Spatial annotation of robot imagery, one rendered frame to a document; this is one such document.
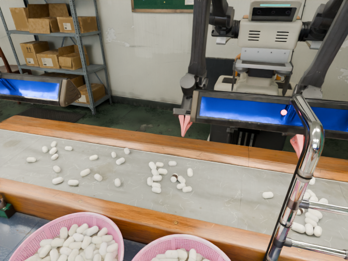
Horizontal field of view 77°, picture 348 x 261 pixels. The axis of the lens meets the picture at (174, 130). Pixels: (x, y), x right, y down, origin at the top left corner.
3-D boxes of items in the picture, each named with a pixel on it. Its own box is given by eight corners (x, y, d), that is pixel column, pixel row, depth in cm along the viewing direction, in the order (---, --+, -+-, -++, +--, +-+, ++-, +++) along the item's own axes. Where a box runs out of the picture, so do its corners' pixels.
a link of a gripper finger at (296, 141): (321, 159, 67) (321, 130, 70) (296, 156, 69) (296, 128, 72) (312, 163, 73) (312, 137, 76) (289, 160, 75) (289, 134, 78)
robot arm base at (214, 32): (237, 21, 113) (213, 20, 116) (237, 11, 105) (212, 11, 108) (234, 37, 112) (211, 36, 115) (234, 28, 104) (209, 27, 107)
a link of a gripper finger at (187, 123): (187, 134, 80) (191, 111, 83) (168, 131, 82) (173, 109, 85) (189, 140, 87) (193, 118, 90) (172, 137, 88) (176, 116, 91)
